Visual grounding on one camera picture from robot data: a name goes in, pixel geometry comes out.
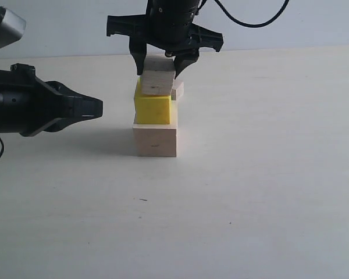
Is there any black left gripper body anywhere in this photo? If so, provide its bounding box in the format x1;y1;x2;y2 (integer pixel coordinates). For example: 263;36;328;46
0;63;72;137

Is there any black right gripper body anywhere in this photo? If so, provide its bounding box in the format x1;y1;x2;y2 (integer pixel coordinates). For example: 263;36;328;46
106;5;223;56

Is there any medium wooden cube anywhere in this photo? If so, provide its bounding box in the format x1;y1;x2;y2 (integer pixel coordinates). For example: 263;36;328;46
140;56;176;96

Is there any yellow cube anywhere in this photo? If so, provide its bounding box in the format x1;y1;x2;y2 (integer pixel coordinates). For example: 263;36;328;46
134;78;172;125

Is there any large wooden cube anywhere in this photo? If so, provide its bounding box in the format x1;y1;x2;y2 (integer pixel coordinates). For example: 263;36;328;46
133;110;178;158

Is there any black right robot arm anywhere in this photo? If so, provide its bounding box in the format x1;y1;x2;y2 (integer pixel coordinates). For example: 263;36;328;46
106;0;223;77

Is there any small wooden cube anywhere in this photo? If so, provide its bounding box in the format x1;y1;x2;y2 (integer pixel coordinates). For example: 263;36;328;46
171;80;184;101

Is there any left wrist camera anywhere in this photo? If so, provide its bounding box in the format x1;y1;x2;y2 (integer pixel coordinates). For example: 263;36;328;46
0;6;27;49

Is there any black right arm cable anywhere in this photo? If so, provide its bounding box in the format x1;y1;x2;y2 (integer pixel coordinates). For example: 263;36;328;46
212;0;290;28

